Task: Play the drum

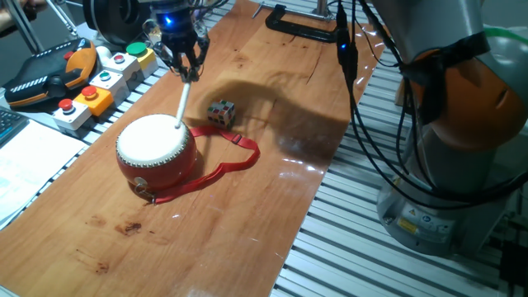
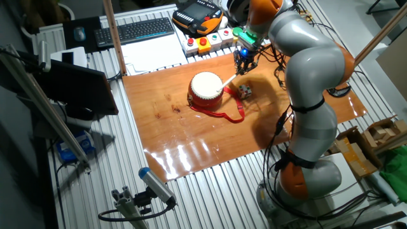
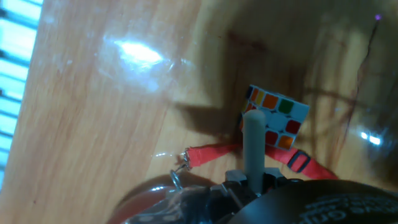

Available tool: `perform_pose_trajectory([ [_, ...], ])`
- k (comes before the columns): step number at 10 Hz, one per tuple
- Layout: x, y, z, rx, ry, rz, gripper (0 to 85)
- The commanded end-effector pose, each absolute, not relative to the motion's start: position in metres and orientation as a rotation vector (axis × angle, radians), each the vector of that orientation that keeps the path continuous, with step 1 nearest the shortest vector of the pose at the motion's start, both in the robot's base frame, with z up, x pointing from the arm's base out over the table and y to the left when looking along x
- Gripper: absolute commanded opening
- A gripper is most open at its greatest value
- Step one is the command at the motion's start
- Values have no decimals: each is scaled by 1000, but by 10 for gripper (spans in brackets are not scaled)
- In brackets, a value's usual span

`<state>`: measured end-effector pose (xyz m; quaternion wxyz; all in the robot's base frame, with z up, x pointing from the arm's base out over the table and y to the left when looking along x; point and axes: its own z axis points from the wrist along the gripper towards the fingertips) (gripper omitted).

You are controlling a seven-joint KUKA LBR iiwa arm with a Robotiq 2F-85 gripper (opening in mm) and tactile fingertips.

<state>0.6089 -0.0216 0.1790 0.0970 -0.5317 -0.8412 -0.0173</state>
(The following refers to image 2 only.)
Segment wooden pole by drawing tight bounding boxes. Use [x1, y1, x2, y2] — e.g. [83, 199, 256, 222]
[102, 0, 128, 76]
[352, 2, 407, 67]

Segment aluminium profile beam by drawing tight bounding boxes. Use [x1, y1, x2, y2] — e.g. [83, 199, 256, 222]
[0, 44, 92, 172]

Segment white box device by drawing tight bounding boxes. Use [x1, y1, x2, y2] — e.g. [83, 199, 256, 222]
[50, 46, 88, 68]

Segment black monitor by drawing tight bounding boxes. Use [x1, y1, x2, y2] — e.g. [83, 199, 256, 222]
[17, 50, 120, 116]

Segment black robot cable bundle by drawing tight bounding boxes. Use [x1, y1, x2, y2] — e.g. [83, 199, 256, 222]
[254, 41, 382, 222]

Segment white flat box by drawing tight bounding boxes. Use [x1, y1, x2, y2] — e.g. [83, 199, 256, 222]
[317, 152, 369, 220]

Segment aluminium camera bracket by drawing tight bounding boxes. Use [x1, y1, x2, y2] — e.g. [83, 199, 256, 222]
[111, 186, 149, 229]

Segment black round spool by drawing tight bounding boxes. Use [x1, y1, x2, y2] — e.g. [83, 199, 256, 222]
[226, 0, 252, 24]

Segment brown cardboard box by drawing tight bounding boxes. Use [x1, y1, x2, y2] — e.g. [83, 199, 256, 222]
[330, 126, 382, 179]

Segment rubik's cube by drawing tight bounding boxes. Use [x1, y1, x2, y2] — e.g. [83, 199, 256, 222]
[237, 84, 252, 100]

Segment grey depth camera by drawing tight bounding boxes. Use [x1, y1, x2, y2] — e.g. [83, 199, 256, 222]
[138, 167, 177, 207]

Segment silver metal post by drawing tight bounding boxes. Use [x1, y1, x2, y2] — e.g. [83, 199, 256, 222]
[38, 39, 52, 73]

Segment black camera cable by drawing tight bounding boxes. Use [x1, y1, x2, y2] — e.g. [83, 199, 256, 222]
[97, 203, 176, 223]

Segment black chair base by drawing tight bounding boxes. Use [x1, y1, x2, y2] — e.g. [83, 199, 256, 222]
[365, 0, 407, 15]

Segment white box small green button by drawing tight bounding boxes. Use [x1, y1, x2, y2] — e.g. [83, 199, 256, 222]
[206, 32, 223, 52]

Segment brown cardboard sheet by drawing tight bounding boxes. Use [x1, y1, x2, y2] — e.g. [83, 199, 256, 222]
[375, 34, 407, 102]

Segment white paper sheets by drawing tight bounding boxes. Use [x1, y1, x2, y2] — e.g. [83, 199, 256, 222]
[120, 33, 188, 76]

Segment red drum white skin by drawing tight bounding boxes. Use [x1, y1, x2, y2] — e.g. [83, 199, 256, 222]
[187, 71, 224, 109]

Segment white box small red button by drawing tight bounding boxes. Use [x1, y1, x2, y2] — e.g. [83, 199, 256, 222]
[217, 27, 235, 48]

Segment cardboard box with wooden blocks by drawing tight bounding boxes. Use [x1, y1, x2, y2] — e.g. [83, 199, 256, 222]
[362, 116, 407, 150]

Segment white drumstick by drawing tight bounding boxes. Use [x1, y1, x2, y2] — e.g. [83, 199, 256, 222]
[217, 74, 238, 94]

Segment red drum strap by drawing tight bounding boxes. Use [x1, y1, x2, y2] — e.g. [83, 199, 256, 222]
[190, 85, 246, 124]

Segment black orange teach pendant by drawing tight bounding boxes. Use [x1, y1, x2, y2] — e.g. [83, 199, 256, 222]
[172, 0, 224, 36]

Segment white box red mushroom button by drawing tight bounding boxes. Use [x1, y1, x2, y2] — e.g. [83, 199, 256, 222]
[181, 37, 200, 57]

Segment yellow box big green button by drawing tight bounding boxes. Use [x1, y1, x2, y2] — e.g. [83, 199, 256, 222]
[231, 27, 244, 45]

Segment blue plastic packet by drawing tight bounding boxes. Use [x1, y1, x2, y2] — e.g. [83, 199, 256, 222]
[56, 130, 96, 163]

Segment white paper roll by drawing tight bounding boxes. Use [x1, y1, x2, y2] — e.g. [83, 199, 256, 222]
[368, 171, 400, 206]

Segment black mouse pad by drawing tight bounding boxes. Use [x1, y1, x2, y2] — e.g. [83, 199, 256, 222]
[62, 16, 102, 54]

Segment black keyboard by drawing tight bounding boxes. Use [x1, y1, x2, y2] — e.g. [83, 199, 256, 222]
[93, 17, 176, 48]

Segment green cloth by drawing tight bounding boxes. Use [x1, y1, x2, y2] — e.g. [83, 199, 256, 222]
[380, 154, 407, 203]

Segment grey computer mouse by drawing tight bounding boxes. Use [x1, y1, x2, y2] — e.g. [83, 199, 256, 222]
[73, 26, 86, 42]

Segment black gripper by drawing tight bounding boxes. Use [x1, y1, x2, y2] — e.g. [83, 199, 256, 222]
[233, 44, 258, 76]

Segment wood grain table mat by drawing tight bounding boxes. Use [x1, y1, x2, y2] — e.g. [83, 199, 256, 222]
[122, 47, 369, 183]

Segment green wrist adapter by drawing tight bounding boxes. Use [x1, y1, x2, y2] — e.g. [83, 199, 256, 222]
[237, 30, 259, 45]

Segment yellow box red button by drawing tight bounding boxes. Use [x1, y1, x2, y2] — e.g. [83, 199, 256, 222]
[195, 37, 212, 54]

